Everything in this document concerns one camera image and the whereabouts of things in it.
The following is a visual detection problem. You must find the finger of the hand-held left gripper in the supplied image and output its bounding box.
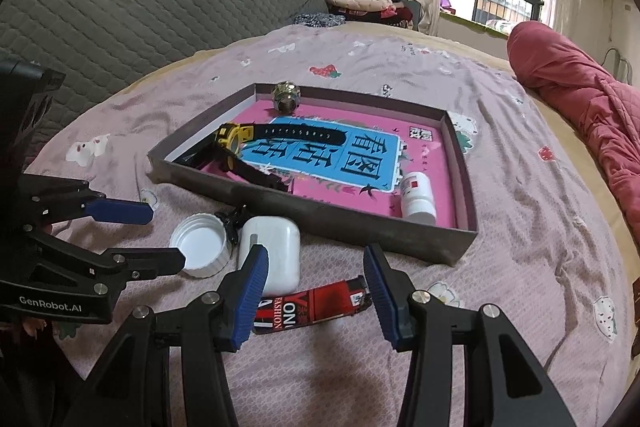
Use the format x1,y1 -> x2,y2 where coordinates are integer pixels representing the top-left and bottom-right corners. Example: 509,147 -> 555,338
20,174 -> 154,228
25,227 -> 187,295

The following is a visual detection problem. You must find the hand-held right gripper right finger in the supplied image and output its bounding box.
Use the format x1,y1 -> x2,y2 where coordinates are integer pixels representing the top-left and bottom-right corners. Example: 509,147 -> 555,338
363,243 -> 576,427

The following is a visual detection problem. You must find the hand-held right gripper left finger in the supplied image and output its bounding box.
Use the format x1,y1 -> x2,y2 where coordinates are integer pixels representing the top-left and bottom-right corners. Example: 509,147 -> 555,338
65,243 -> 270,427

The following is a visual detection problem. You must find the white ribbed bottle cap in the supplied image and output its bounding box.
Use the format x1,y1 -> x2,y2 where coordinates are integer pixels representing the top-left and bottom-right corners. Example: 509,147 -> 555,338
169,213 -> 235,279

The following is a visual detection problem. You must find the red lighter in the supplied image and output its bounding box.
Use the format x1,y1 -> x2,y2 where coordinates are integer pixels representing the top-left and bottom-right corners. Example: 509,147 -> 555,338
252,274 -> 373,335

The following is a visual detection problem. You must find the white earbuds case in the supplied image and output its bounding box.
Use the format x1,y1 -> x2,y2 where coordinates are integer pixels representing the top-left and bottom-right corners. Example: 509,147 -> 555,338
237,216 -> 302,295

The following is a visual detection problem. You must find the black and gold keychain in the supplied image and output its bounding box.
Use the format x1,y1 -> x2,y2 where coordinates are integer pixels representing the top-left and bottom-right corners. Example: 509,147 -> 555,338
215,205 -> 250,244

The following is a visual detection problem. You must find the grey cardboard box tray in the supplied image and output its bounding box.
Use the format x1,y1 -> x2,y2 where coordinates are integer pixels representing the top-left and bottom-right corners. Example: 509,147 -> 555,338
147,82 -> 479,267

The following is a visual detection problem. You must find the white pill bottle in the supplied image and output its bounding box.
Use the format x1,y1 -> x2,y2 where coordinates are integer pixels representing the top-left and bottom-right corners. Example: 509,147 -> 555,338
399,172 -> 437,224

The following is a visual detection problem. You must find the yellow and black wristwatch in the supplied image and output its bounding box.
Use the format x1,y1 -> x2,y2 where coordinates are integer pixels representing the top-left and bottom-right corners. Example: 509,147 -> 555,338
197,121 -> 347,194

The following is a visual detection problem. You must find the pink and blue book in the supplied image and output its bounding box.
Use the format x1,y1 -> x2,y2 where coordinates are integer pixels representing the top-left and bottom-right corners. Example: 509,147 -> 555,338
200,101 -> 458,228

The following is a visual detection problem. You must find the grey quilted headboard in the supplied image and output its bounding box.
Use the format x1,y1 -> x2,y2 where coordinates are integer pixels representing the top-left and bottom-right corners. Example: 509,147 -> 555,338
0,0 -> 328,148

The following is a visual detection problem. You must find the dark patterned cloth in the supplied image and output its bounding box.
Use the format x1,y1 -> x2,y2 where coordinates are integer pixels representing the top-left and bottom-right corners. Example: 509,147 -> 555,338
292,11 -> 346,28

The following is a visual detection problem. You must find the red quilted duvet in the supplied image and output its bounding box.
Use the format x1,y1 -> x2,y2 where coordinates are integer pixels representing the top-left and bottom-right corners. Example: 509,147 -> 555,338
506,21 -> 640,233

